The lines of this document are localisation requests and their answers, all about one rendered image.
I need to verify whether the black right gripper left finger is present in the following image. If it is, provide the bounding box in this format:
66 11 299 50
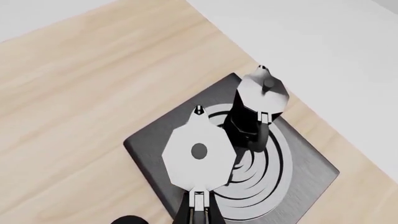
173 190 193 224

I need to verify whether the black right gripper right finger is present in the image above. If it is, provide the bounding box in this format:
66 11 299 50
204 190 226 224

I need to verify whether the silver moka pot black handle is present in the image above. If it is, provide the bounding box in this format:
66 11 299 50
224 64 290 154
162 105 239 224

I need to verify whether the round black stove knob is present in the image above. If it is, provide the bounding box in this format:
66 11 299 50
110 215 150 224

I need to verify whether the flat black stove plate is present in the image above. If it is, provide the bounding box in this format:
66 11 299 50
123 72 340 224

